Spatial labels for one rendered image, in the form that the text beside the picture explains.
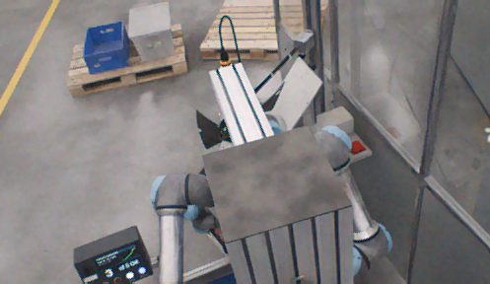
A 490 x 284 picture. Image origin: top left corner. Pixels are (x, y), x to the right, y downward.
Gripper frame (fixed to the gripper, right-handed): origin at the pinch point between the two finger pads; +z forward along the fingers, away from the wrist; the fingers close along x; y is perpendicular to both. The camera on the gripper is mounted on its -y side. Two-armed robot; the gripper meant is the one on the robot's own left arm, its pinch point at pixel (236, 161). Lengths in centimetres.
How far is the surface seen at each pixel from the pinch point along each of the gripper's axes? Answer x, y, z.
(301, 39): -23, -1, 70
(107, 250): -9, 13, -67
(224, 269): 36, -5, -34
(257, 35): 87, 162, 244
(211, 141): 13.1, 33.9, 20.2
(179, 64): 85, 213, 175
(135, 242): -7, 7, -59
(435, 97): -21, -77, 41
